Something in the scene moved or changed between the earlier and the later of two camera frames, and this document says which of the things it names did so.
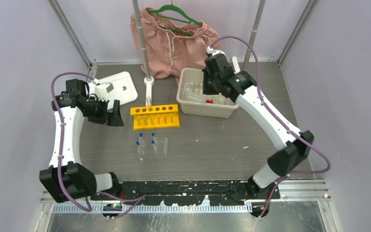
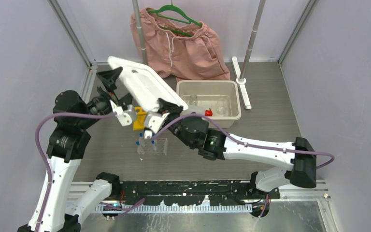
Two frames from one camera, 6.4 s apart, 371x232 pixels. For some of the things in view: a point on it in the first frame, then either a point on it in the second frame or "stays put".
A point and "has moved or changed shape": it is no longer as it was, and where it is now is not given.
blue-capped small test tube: (139, 150) stays put
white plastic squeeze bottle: (196, 94) → (208, 112)
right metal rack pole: (254, 27) stays put
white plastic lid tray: (123, 91) has moved or changed shape
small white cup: (196, 88) → (193, 100)
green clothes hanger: (173, 6) stays put
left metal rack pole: (149, 81) stays put
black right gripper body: (209, 84) → (177, 128)
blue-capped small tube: (142, 140) stays put
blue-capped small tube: (152, 142) stays put
